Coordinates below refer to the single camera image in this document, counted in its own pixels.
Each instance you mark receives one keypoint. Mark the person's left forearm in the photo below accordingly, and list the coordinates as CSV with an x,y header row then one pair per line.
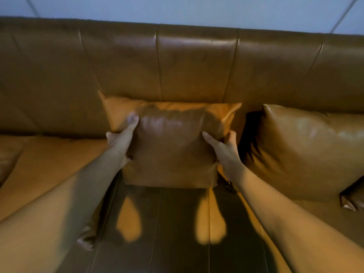
x,y
57,213

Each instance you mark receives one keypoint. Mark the person's right hand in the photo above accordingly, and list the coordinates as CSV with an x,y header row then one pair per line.
x,y
226,156

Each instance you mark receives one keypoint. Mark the brown leather throw pillow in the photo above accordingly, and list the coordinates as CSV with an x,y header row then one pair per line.
x,y
86,238
355,196
170,144
307,150

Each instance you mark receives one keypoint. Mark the person's left thumb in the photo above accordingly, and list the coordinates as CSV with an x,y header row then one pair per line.
x,y
132,125

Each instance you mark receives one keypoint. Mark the person's left hand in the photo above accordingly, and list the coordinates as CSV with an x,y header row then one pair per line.
x,y
119,144

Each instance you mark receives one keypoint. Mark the person's right thumb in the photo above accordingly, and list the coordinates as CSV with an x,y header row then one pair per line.
x,y
210,139

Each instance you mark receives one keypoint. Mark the brown leather sofa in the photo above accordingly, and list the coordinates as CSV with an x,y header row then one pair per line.
x,y
184,59

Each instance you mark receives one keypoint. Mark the person's right forearm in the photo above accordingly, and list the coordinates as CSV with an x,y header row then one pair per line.
x,y
290,224

